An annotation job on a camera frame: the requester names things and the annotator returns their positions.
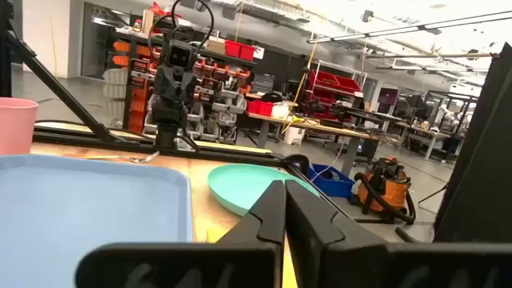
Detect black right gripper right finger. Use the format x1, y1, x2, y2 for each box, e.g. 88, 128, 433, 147
286, 179, 512, 288

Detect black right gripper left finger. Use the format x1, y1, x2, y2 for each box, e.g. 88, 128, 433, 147
75, 179, 287, 288

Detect teal green plate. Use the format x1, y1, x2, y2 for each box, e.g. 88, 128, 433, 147
207, 163, 321, 218

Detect fork with orange handle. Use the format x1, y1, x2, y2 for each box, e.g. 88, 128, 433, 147
63, 150, 161, 165

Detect pink plastic cup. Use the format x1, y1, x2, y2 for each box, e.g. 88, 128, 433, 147
0, 97, 39, 156

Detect light blue plastic tray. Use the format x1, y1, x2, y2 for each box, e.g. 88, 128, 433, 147
0, 154, 195, 288

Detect parts shelf with small bins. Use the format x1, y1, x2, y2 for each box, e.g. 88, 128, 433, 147
103, 30, 259, 146

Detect cardboard box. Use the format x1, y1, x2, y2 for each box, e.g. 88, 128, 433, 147
203, 35, 227, 55

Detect red bins on shelf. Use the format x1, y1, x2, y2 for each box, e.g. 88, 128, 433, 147
224, 38, 257, 62

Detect orange shop vacuum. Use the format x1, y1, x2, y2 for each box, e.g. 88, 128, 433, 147
353, 156, 417, 225

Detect red bin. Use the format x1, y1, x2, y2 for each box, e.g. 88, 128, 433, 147
246, 99, 275, 118

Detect white trash bin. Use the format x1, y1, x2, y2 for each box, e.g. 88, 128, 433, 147
283, 126, 306, 146

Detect wooden worktable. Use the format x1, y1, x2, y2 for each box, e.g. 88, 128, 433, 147
244, 110, 380, 178

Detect rack of red bins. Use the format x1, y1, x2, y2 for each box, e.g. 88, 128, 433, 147
304, 70, 365, 121

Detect black curtain panel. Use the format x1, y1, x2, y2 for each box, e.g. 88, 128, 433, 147
434, 42, 512, 243

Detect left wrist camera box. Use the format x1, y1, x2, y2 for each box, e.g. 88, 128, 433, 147
164, 38, 196, 71

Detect black camera cable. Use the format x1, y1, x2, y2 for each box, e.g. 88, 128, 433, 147
170, 0, 215, 54

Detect black aluminium table frame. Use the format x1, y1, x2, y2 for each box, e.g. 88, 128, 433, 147
0, 0, 311, 177

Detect black frame clamp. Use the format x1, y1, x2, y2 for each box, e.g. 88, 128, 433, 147
281, 154, 311, 177

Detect yellow hanging cable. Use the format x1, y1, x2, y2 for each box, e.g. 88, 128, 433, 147
281, 39, 319, 134

